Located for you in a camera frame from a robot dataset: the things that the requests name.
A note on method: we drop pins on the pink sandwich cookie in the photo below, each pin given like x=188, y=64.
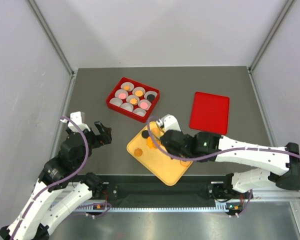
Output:
x=122, y=95
x=144, y=105

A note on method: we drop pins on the metal tongs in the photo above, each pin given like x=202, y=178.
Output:
x=161, y=133

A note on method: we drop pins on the white paper cup back-right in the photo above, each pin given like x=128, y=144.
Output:
x=150, y=92

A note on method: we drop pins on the orange fish cookie left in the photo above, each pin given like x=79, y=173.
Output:
x=149, y=142

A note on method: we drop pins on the white paper cup middle-left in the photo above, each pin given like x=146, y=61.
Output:
x=119, y=91

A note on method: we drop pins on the black sandwich cookie top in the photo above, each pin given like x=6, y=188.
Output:
x=145, y=134

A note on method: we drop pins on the red box lid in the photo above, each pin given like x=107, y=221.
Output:
x=210, y=113

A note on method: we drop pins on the white paper cup back-left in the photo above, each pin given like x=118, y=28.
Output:
x=131, y=85

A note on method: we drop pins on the orange leaf cookie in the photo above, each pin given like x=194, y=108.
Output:
x=133, y=101

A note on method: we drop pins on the round dotted biscuit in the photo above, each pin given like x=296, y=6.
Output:
x=139, y=93
x=156, y=131
x=185, y=163

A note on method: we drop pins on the white paper cup back-middle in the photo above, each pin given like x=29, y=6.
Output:
x=138, y=89

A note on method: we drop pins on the white paper cup front-right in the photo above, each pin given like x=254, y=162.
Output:
x=139, y=112

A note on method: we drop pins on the aluminium frame left post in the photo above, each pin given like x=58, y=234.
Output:
x=50, y=35

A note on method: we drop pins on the white paper cup front-middle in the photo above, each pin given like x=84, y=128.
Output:
x=127, y=106

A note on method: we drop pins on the white paper cup front-left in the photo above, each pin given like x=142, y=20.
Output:
x=116, y=101

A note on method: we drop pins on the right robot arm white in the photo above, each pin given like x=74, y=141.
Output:
x=271, y=165

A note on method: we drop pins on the aluminium frame post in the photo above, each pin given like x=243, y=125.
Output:
x=50, y=35
x=288, y=4

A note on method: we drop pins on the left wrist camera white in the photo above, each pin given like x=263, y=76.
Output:
x=79, y=119

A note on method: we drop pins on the white paper cup centre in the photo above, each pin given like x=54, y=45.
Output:
x=132, y=97

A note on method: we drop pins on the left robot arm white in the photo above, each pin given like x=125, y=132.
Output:
x=40, y=217

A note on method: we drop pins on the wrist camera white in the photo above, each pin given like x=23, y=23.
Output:
x=168, y=122
x=79, y=119

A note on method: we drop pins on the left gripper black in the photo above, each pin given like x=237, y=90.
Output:
x=105, y=137

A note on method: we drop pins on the pink sandwich cookie top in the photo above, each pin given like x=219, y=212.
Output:
x=122, y=95

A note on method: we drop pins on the red cookie box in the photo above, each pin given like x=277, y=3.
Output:
x=130, y=114

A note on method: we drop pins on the aluminium frame right post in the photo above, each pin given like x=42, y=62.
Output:
x=288, y=4

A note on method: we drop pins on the yellow tray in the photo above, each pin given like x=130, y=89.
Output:
x=168, y=170

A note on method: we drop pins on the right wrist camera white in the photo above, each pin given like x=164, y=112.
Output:
x=168, y=122

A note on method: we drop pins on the toothed cable duct strip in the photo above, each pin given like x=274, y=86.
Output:
x=215, y=208

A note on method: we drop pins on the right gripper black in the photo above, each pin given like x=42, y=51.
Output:
x=173, y=153

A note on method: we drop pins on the orange flower cookie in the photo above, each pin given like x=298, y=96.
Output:
x=127, y=88

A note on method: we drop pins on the orange swirl cookie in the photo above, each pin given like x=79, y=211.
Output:
x=138, y=152

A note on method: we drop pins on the black sandwich cookie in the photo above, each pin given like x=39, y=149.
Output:
x=150, y=97
x=145, y=134

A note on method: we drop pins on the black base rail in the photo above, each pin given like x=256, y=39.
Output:
x=147, y=191

